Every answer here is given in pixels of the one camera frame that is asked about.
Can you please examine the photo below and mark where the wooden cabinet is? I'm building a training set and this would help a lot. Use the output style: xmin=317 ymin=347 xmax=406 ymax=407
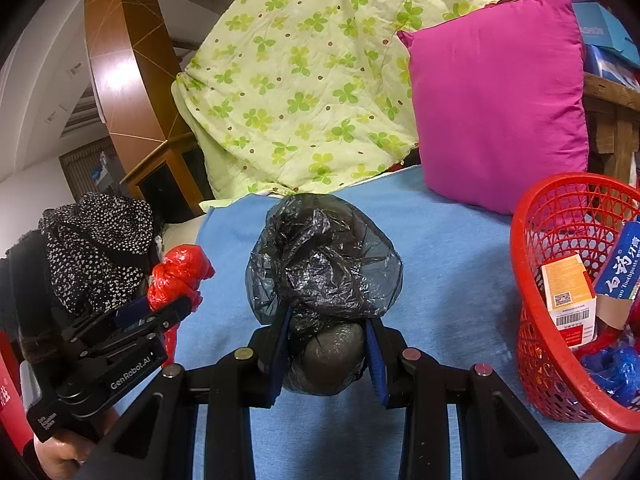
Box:
xmin=121 ymin=139 xmax=217 ymax=224

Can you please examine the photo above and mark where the black plastic bag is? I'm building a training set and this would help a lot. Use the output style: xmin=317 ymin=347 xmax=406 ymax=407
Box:
xmin=244 ymin=193 xmax=405 ymax=397

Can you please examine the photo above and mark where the orange and white box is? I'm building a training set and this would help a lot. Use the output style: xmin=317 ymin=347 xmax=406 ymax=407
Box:
xmin=540 ymin=253 xmax=599 ymax=349

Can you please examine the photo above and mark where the red plastic basket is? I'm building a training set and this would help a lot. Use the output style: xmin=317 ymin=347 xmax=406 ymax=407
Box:
xmin=509 ymin=172 xmax=640 ymax=434

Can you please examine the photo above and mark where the red printed bag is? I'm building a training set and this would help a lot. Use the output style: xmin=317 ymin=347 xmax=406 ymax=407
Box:
xmin=0 ymin=329 xmax=27 ymax=457

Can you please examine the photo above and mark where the person's left hand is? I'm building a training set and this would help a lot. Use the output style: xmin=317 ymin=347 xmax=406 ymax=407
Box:
xmin=32 ymin=402 xmax=122 ymax=480

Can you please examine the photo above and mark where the wooden shelf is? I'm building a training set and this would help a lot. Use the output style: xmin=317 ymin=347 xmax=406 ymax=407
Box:
xmin=581 ymin=71 xmax=640 ymax=182

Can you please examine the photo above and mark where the blue plastic bag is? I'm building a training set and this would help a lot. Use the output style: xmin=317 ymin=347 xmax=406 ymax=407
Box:
xmin=579 ymin=344 xmax=640 ymax=407

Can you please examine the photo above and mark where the black white-dotted cloth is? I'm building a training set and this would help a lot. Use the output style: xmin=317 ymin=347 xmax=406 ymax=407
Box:
xmin=38 ymin=191 xmax=157 ymax=314

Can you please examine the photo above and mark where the magenta pillow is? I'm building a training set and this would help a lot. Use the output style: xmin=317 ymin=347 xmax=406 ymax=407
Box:
xmin=396 ymin=0 xmax=592 ymax=217

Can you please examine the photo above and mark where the curved wooden panel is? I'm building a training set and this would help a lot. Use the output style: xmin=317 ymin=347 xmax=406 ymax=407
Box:
xmin=81 ymin=0 xmax=197 ymax=172

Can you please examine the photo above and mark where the blue cardboard box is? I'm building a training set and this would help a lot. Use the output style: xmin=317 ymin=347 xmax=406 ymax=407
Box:
xmin=571 ymin=1 xmax=640 ymax=69

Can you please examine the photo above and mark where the orange-red plastic bag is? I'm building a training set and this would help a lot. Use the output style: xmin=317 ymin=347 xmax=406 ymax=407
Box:
xmin=147 ymin=243 xmax=217 ymax=313

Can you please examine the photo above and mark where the blue blanket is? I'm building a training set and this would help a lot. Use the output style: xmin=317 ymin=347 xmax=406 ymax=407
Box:
xmin=115 ymin=164 xmax=614 ymax=480

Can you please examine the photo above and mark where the green clover print quilt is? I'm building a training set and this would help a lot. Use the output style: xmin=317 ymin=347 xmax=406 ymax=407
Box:
xmin=170 ymin=0 xmax=527 ymax=201

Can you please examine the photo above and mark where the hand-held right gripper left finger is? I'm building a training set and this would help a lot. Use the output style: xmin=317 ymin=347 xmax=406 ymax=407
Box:
xmin=82 ymin=305 xmax=297 ymax=480

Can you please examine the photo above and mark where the blue toothpaste box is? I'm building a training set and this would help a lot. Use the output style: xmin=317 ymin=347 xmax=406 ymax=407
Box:
xmin=592 ymin=219 xmax=640 ymax=332

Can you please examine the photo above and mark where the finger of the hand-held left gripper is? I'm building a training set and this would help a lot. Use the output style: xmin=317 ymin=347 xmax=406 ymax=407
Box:
xmin=74 ymin=295 xmax=194 ymax=357
xmin=64 ymin=295 xmax=154 ymax=344

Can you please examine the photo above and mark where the slatted wooden screen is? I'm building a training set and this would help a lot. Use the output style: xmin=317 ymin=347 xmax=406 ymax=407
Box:
xmin=58 ymin=139 xmax=127 ymax=202

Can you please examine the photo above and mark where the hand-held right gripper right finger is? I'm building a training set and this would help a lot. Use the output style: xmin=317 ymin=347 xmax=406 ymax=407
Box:
xmin=362 ymin=316 xmax=584 ymax=480

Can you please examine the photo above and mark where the cream cushion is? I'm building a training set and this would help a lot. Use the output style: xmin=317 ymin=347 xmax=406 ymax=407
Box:
xmin=161 ymin=216 xmax=212 ymax=249

